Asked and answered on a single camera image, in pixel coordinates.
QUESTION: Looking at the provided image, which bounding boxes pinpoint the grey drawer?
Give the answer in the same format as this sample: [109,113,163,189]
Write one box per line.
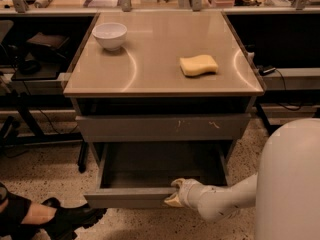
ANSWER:
[84,141,227,209]
[76,114,250,142]

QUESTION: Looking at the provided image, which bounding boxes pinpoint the black table leg stand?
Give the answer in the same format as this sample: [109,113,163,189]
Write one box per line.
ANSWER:
[255,103,276,135]

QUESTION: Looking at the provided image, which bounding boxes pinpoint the grey top drawer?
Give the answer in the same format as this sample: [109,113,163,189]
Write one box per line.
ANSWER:
[76,114,250,142]

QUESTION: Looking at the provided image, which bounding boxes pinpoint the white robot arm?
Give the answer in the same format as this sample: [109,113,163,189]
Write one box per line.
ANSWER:
[165,118,320,240]

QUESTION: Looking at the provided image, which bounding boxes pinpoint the black device on shelf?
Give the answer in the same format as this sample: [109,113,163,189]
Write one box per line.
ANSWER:
[26,32,70,62]

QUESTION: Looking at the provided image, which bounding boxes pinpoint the black headphones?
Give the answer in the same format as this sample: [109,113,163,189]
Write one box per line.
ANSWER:
[18,59,41,75]

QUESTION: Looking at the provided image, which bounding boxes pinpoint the grey drawer cabinet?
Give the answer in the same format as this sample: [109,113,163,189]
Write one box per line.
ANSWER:
[64,10,264,159]

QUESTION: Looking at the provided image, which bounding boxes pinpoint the yellow sponge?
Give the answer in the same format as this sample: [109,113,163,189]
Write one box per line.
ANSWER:
[179,55,218,77]

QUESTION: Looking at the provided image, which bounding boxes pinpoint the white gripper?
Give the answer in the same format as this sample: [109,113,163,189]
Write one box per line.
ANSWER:
[164,178,204,210]

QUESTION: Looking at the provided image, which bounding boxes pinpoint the white ceramic bowl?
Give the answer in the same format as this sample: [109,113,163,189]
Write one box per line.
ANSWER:
[92,22,127,51]

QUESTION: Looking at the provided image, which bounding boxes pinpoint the person's leg black trousers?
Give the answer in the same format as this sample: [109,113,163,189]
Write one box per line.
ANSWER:
[0,183,57,240]

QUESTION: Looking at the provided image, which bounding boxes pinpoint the black power adapter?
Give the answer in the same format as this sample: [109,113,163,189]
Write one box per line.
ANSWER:
[258,65,276,76]

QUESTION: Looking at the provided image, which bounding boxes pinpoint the black boot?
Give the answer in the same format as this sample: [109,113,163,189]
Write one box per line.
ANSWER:
[41,197,107,240]

